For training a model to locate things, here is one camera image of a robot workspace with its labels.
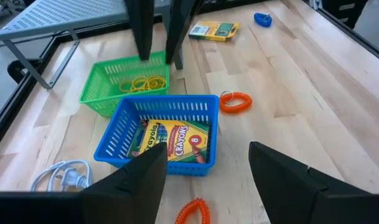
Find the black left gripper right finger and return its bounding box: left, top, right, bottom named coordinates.
left=248, top=141, right=329, bottom=224

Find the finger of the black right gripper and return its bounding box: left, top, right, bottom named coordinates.
left=125, top=0, right=154, bottom=62
left=166, top=0, right=205, bottom=65

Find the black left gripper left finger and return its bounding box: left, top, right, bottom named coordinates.
left=82, top=141, right=168, bottom=224

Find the yellow green crayon box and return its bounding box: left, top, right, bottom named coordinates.
left=126, top=119, right=212, bottom=165
left=188, top=21, right=240, bottom=42

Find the yellow rubber band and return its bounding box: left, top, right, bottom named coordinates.
left=144, top=77, right=167, bottom=90
left=130, top=75, right=150, bottom=91
left=119, top=81, right=137, bottom=93

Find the orange coil wristband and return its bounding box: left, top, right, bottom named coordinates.
left=219, top=90, right=253, bottom=114
left=175, top=198, right=211, bottom=224

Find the blue plastic basket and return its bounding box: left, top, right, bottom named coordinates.
left=93, top=95, right=220, bottom=177

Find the green plastic basket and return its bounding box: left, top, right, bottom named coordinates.
left=79, top=50, right=171, bottom=118

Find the blue coil wristband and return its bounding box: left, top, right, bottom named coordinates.
left=253, top=12, right=273, bottom=28

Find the clear plastic bag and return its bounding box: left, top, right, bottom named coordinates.
left=29, top=159, right=93, bottom=192

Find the grey perforated metal shelf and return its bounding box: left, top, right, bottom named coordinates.
left=0, top=0, right=184, bottom=90

